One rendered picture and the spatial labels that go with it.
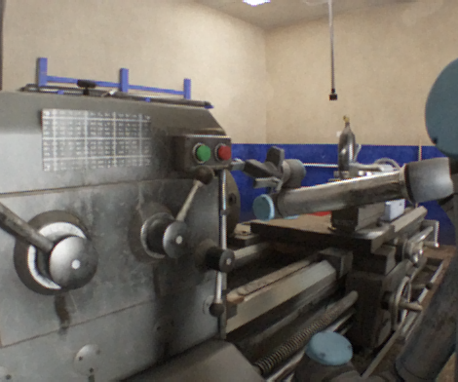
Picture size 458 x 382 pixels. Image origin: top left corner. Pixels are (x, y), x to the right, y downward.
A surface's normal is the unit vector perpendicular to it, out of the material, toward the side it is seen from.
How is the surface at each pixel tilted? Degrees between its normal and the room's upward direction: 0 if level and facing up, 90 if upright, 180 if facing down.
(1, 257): 90
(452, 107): 83
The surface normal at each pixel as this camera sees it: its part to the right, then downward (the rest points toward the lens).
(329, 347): 0.11, -0.90
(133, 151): 0.76, 0.07
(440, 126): -0.94, -0.09
